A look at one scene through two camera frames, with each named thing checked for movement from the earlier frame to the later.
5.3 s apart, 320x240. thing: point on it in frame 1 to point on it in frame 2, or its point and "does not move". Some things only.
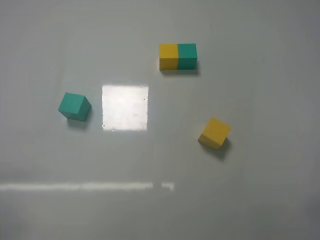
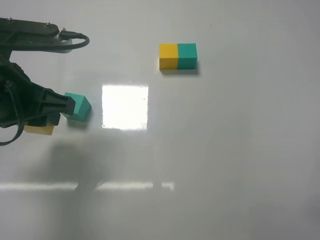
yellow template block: [168, 56] does not move
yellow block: [215, 134] to [46, 130]
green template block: [187, 56] does not move
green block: [75, 107] does not move
